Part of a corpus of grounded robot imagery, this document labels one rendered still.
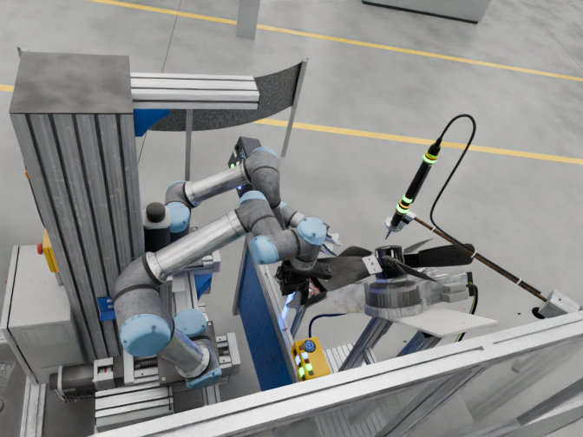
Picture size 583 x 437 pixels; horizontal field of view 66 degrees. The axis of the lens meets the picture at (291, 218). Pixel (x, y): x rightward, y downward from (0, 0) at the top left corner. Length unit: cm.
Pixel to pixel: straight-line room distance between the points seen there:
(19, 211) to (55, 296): 206
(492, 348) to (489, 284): 313
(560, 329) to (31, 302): 153
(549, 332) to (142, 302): 90
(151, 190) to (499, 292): 288
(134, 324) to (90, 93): 56
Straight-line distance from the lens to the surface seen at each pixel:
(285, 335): 209
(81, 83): 121
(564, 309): 176
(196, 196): 196
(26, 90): 120
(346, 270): 195
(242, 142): 229
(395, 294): 198
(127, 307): 122
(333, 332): 317
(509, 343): 89
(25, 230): 364
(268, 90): 354
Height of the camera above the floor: 268
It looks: 47 degrees down
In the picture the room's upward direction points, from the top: 16 degrees clockwise
